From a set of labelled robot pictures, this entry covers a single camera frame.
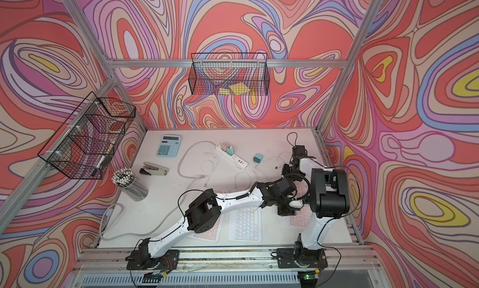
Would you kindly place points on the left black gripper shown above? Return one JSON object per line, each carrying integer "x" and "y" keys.
{"x": 287, "y": 212}

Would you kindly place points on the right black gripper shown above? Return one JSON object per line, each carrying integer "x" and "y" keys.
{"x": 285, "y": 167}

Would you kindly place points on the pink keyboard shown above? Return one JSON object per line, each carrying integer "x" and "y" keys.
{"x": 212, "y": 235}
{"x": 301, "y": 218}

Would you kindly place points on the teal usb charger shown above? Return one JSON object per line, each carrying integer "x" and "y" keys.
{"x": 258, "y": 158}
{"x": 230, "y": 150}

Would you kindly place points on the white power strip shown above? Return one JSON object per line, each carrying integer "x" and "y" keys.
{"x": 238, "y": 161}

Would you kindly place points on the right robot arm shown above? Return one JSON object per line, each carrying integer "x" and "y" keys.
{"x": 327, "y": 195}

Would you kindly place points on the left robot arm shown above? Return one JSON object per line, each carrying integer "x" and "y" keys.
{"x": 204, "y": 211}

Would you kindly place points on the white keyboard middle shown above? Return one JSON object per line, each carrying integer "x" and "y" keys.
{"x": 245, "y": 225}

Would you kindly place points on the yellow sticky notes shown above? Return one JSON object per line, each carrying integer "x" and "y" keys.
{"x": 236, "y": 89}

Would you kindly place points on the blue calculator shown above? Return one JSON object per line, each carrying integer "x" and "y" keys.
{"x": 169, "y": 146}

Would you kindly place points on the grey stapler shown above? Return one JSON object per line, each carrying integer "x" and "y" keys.
{"x": 151, "y": 169}

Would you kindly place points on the clear cup of pens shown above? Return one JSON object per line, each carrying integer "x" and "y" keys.
{"x": 130, "y": 184}

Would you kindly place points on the black marker in basket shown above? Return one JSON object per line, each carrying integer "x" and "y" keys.
{"x": 99, "y": 169}

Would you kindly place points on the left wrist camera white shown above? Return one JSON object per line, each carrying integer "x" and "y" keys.
{"x": 296, "y": 204}

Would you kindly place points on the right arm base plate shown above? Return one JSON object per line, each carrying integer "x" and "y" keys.
{"x": 289, "y": 258}

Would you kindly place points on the black wire basket back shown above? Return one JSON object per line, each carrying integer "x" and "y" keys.
{"x": 211, "y": 71}

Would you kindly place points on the black wire basket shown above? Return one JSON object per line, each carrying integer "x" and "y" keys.
{"x": 211, "y": 71}
{"x": 94, "y": 128}

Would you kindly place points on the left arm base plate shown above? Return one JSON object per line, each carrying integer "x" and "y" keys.
{"x": 140, "y": 260}

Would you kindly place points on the black wire basket left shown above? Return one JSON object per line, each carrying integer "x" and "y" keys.
{"x": 94, "y": 128}

